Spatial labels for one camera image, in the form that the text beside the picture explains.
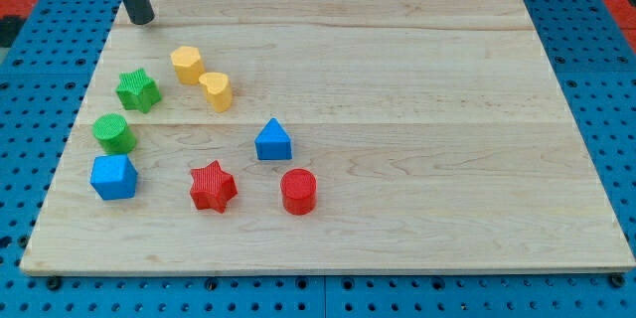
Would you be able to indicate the yellow hexagon block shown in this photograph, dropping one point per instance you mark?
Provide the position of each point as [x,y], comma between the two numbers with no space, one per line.
[188,64]

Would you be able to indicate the blue triangle block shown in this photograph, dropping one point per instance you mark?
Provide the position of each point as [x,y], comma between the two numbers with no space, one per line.
[273,142]

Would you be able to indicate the red cylinder block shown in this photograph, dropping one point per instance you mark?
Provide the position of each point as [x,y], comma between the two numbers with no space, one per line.
[298,189]

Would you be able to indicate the light wooden board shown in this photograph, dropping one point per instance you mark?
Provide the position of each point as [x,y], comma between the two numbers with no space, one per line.
[437,132]

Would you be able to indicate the yellow heart block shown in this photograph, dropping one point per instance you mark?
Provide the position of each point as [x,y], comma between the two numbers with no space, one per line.
[217,90]

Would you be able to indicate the red star block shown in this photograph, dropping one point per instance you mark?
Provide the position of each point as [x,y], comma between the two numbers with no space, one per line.
[212,187]

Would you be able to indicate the green star block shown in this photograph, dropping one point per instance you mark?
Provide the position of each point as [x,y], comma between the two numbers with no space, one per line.
[137,91]

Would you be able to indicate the green cylinder block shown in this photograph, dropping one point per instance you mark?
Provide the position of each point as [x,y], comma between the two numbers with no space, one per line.
[113,134]

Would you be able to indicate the blue cube block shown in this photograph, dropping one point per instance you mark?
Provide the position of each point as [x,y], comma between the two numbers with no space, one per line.
[114,177]

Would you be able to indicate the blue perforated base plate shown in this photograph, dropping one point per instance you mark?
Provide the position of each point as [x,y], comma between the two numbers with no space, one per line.
[43,80]

